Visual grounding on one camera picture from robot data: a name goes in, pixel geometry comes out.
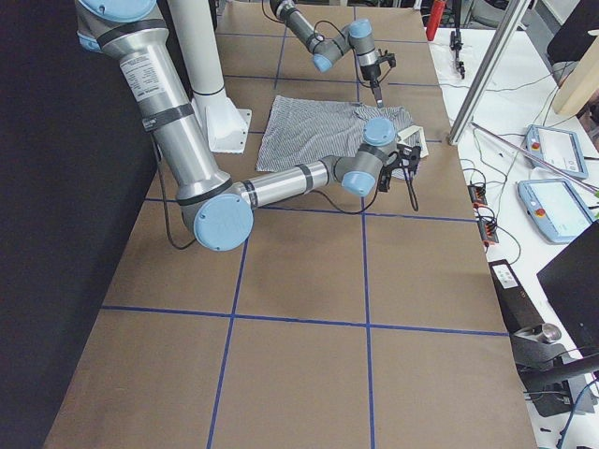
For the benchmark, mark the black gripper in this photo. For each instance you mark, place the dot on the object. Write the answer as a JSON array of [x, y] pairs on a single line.
[[370, 73], [404, 157]]

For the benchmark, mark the striped polo shirt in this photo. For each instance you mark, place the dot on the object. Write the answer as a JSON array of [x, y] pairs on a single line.
[[300, 131]]

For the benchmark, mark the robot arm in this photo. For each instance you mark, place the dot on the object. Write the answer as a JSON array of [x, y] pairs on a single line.
[[355, 37], [173, 70]]

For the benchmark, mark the orange connector block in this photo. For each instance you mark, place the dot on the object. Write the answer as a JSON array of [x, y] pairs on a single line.
[[486, 218]]

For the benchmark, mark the red cylinder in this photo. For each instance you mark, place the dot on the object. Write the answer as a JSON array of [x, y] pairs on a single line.
[[434, 20]]

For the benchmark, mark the lower teach pendant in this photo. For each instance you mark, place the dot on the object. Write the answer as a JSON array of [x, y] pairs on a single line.
[[556, 209]]

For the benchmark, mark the teach pendant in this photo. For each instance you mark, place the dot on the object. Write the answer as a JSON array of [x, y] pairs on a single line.
[[557, 147], [556, 209]]

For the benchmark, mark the upper teach pendant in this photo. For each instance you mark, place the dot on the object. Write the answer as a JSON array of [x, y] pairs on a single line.
[[557, 147]]

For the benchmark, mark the black monitor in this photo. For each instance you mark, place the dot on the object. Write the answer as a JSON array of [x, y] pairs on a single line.
[[570, 282]]

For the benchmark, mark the black camera tripod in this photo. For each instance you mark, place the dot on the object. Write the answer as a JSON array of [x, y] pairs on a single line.
[[455, 38]]

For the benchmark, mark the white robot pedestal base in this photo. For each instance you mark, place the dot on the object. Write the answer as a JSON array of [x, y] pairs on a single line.
[[223, 124]]

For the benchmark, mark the aluminium frame post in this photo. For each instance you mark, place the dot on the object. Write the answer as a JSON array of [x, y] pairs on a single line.
[[501, 38]]

